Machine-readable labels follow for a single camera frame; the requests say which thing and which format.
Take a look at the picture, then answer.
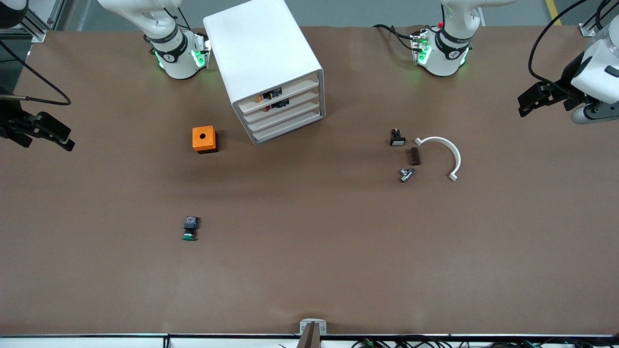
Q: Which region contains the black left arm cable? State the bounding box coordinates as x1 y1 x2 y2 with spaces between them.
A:
528 0 619 87

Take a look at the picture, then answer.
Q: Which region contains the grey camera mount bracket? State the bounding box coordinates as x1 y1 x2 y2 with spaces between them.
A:
296 318 328 348

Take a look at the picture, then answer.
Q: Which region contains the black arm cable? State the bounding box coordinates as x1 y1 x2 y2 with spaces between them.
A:
528 0 619 87
0 40 72 106

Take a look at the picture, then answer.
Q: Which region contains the black base cable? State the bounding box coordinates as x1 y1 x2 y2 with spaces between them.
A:
372 23 419 51

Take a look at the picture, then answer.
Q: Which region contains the yellow push button switch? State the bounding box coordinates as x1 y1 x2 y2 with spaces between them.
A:
256 87 284 103

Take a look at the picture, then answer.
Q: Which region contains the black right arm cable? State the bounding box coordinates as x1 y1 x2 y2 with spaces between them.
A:
0 40 72 106

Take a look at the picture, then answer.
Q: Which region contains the orange button enclosure box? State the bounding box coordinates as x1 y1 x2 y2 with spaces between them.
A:
192 126 219 155

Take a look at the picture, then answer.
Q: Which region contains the white table edge rail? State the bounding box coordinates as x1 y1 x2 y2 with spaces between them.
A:
0 333 619 348

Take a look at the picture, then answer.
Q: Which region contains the white curved plastic bracket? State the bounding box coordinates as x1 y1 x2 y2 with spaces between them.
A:
414 136 462 182

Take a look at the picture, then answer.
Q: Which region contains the white plastic drawer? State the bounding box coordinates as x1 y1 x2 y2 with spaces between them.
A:
247 98 323 133
243 86 322 125
238 72 321 116
250 109 324 144

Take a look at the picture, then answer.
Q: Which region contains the white drawer cabinet shell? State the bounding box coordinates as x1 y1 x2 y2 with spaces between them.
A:
203 0 326 145

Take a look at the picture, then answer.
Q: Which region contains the green push button switch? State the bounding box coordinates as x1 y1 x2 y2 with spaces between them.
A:
182 216 200 242

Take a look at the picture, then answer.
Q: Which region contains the aluminium frame profile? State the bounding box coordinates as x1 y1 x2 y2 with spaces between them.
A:
578 0 612 38
12 0 66 43

